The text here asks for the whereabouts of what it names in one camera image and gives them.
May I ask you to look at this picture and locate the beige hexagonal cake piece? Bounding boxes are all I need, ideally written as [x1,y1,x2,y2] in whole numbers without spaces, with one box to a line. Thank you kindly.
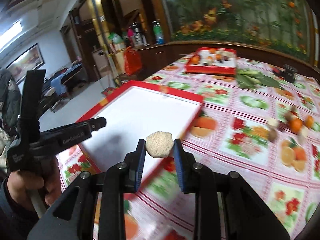
[145,131,174,158]

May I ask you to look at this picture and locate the far red tray with fruits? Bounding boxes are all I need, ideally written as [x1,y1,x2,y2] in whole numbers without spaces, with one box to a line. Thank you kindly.
[185,47,237,76]

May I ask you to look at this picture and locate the person's left hand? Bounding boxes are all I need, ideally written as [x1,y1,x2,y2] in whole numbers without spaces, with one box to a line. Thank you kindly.
[7,157,61,211]

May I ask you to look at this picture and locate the near red tray white inside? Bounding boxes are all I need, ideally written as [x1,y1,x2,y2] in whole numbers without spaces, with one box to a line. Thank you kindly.
[75,80,205,181]

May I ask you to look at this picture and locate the dark blue jacket sleeve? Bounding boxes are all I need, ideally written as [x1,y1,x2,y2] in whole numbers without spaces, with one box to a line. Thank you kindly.
[0,177,39,239]

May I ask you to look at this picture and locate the floral fruit print tablecloth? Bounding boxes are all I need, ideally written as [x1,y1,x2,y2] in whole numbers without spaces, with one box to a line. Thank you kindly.
[56,52,320,240]

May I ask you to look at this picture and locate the brown kiwi front left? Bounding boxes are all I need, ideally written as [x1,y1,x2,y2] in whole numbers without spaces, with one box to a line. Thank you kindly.
[267,128,278,142]

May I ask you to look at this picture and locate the small beige cake piece left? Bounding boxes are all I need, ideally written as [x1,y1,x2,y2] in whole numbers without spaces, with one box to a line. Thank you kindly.
[267,118,279,129]

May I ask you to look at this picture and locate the dark red jujube left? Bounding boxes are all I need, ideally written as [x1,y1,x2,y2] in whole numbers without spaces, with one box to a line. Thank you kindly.
[278,121,287,132]

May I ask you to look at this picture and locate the green leafy vegetable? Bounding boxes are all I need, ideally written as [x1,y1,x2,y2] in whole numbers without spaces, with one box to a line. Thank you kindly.
[235,68,282,89]

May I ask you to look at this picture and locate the large beige cake cylinder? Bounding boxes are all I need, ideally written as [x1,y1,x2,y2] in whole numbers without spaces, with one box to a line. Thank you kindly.
[298,126,309,145]

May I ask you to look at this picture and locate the orange near centre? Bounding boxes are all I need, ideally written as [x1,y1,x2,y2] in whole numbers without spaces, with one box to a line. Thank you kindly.
[289,117,303,134]

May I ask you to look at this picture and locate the orange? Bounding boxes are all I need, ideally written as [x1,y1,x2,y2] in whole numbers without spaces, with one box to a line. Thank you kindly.
[289,117,303,134]
[304,115,314,129]

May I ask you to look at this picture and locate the red plastic bag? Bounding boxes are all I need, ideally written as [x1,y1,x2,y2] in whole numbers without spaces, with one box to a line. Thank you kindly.
[124,47,142,75]

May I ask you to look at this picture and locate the orange on right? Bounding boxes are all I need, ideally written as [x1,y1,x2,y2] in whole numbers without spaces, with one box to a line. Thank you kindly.
[304,115,314,129]

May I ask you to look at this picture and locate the small red black box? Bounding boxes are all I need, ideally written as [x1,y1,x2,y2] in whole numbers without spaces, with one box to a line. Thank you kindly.
[272,67,284,77]

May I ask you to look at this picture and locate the steel thermos flask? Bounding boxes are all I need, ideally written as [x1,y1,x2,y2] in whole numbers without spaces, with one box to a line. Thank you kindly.
[131,22,147,46]

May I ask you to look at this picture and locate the black round stand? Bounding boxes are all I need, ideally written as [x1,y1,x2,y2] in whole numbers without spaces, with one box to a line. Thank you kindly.
[284,64,297,83]

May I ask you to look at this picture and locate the green plastic bottle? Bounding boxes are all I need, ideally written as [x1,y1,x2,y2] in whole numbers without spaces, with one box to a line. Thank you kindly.
[153,21,164,44]

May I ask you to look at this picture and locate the flower mural glass panel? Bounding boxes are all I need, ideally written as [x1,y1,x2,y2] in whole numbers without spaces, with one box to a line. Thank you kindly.
[153,0,319,65]

